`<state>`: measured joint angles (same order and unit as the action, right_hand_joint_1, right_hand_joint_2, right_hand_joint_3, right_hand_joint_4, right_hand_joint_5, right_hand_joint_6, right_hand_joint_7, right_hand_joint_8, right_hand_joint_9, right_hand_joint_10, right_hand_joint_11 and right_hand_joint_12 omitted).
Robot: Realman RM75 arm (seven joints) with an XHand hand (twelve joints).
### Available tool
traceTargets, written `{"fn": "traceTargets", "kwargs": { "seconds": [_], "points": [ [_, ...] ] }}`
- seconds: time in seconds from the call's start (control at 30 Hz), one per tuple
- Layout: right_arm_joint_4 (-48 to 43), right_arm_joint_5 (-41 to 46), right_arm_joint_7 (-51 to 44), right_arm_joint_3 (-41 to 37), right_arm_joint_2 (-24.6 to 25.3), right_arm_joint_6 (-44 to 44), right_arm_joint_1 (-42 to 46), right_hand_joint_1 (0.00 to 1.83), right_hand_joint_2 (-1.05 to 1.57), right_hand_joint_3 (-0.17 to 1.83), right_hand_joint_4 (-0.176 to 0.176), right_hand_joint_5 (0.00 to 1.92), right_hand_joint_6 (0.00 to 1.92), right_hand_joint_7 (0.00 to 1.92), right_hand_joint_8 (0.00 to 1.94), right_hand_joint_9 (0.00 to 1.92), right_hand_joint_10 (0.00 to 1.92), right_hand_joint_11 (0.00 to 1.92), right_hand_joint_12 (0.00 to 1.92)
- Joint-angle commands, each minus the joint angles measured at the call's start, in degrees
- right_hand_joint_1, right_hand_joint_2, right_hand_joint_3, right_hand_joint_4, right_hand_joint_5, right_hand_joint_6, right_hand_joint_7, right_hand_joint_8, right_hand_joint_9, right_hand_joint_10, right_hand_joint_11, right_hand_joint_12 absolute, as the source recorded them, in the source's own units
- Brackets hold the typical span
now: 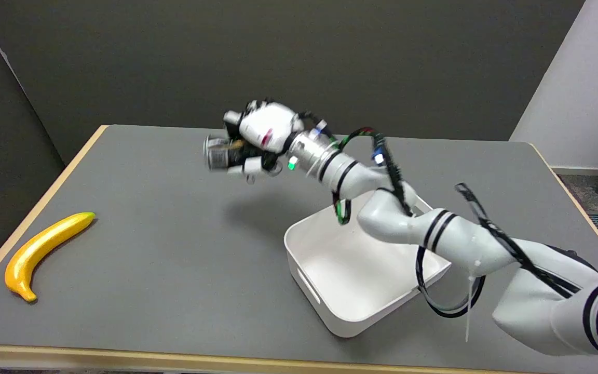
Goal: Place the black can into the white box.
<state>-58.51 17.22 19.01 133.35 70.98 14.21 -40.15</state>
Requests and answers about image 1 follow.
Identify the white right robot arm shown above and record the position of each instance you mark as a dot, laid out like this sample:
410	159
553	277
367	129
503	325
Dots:
465	244

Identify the white plastic box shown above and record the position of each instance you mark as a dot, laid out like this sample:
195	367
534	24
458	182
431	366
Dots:
351	270

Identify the yellow toy banana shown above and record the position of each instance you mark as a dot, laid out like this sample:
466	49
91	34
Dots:
39	253

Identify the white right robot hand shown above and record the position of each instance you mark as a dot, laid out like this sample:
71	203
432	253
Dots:
265	130

